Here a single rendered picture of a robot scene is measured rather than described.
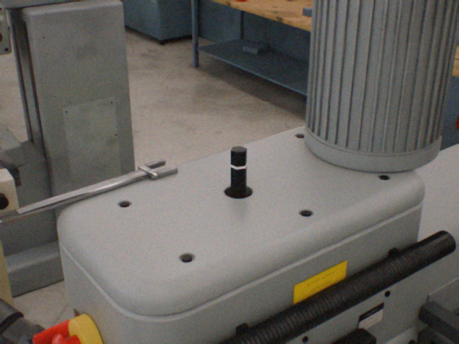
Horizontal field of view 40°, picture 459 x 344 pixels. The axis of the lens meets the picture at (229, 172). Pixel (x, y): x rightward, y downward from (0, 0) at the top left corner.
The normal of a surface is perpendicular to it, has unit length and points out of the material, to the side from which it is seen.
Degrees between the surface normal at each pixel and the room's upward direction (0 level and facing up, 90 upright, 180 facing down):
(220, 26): 90
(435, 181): 0
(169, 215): 0
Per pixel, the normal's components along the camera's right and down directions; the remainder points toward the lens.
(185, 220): 0.00, -0.89
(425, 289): 0.59, 0.37
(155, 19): -0.81, 0.27
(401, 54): 0.00, 0.46
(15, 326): 0.16, -0.75
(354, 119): -0.48, 0.40
